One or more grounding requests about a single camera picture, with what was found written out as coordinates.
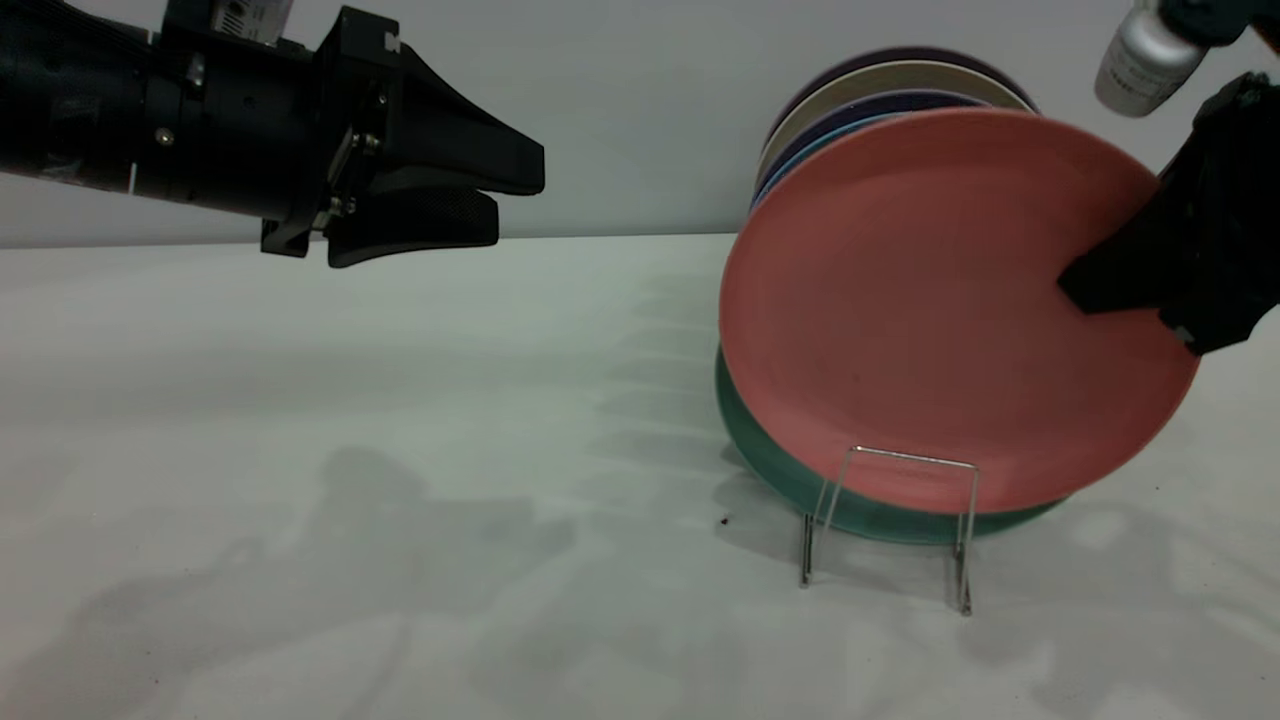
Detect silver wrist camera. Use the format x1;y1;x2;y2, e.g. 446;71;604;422
1094;0;1257;119
163;0;297;46

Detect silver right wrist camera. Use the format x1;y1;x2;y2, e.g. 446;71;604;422
1094;0;1257;119

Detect pink round plate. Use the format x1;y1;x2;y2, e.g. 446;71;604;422
718;107;1200;517

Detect green round plate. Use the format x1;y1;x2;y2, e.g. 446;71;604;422
714;345;1067;547

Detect silver wire plate rack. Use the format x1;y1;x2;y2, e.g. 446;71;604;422
800;446;979;616

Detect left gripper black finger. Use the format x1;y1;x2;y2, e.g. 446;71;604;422
327;187;500;269
318;7;547;198

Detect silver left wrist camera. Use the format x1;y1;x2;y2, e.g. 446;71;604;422
163;0;297;46

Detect blue round plate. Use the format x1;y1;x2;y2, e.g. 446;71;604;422
750;112;901;209

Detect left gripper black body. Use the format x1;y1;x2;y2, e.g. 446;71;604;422
133;28;363;259

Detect cream round plate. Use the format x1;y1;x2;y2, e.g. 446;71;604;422
757;60;1037;183

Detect dark purple round plate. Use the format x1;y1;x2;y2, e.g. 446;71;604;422
770;45;1031;141

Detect navy purple round plate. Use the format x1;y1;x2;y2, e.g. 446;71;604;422
755;90;1001;193

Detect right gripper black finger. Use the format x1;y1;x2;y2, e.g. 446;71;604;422
1057;72;1280;316
1160;298;1280;357

